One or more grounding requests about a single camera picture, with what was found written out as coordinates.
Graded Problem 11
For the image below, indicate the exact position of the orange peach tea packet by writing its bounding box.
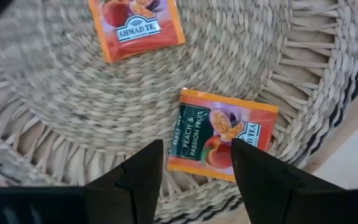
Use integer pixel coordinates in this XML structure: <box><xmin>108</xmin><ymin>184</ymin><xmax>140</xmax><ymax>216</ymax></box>
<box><xmin>88</xmin><ymin>0</ymin><xmax>186</xmax><ymax>64</ymax></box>
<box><xmin>167</xmin><ymin>87</ymin><xmax>280</xmax><ymax>183</ymax></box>

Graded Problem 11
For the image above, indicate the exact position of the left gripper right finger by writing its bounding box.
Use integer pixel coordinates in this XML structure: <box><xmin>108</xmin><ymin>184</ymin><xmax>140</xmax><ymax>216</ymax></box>
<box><xmin>231</xmin><ymin>139</ymin><xmax>347</xmax><ymax>224</ymax></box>

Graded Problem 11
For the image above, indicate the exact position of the round woven placemat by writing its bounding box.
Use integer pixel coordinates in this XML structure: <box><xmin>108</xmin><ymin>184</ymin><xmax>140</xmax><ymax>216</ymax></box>
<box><xmin>0</xmin><ymin>0</ymin><xmax>358</xmax><ymax>224</ymax></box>

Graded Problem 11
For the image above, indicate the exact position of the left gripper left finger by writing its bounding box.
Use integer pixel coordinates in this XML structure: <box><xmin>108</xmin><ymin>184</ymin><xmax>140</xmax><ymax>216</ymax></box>
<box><xmin>83</xmin><ymin>139</ymin><xmax>164</xmax><ymax>224</ymax></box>

